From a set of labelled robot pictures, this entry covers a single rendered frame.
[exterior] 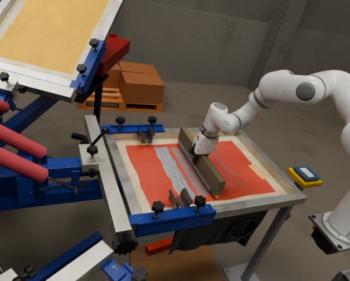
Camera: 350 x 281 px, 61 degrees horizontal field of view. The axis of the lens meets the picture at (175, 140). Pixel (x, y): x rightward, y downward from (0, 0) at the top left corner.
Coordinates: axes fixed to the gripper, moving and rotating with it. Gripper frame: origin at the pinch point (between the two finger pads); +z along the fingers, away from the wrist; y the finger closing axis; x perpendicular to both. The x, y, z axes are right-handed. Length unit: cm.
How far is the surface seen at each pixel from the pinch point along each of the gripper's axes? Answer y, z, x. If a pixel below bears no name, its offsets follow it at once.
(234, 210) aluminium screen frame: 2.1, -0.1, -29.5
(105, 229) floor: -23, 105, 40
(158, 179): -20.3, 5.4, -4.9
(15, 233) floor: -81, 106, 50
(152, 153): -16.7, 6.8, 12.7
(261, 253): 58, 66, -20
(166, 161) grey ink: -12.3, 5.7, 5.7
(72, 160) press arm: -54, -3, 1
